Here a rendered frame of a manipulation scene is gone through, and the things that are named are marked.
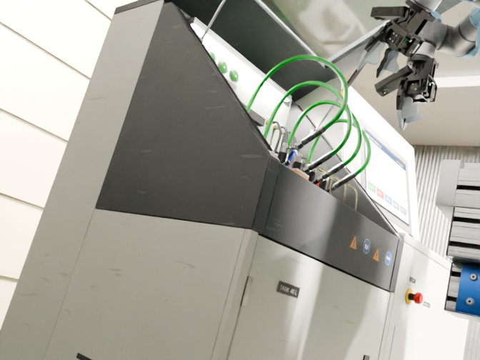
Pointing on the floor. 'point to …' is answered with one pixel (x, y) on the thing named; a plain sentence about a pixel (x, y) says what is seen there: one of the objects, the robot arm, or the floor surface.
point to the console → (426, 308)
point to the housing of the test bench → (78, 184)
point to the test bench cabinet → (156, 291)
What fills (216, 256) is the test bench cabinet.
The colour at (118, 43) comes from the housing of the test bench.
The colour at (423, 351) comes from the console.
